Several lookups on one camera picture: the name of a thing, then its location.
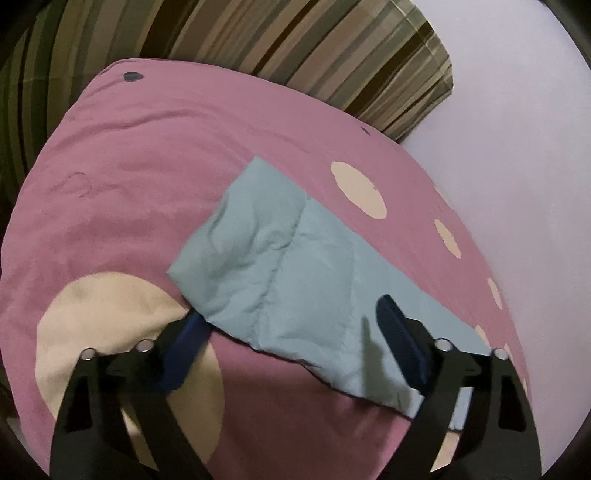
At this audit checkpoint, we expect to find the light blue puffer jacket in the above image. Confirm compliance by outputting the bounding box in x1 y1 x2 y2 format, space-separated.
167 157 493 433

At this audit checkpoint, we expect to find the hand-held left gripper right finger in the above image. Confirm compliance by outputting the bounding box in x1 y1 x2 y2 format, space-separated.
376 294 544 480

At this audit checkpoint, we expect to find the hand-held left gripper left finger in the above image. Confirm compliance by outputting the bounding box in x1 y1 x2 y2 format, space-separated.
50 313 219 480

